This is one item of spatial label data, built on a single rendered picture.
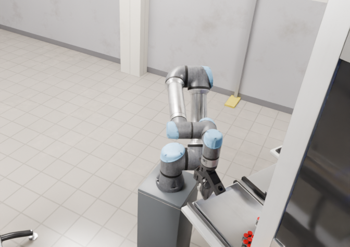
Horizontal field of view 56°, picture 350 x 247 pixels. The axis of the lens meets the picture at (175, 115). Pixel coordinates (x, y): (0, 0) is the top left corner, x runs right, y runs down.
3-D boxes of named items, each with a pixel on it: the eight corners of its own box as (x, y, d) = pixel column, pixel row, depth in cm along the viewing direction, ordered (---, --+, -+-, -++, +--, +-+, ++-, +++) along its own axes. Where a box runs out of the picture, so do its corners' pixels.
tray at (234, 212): (289, 237, 141) (291, 232, 140) (244, 266, 129) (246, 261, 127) (236, 186, 165) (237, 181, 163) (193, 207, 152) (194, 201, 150)
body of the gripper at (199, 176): (205, 173, 154) (209, 153, 148) (217, 185, 148) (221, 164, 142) (192, 178, 150) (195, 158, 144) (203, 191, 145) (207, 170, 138)
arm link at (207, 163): (223, 157, 139) (208, 163, 135) (221, 165, 142) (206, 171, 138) (212, 147, 144) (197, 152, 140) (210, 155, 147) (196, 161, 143)
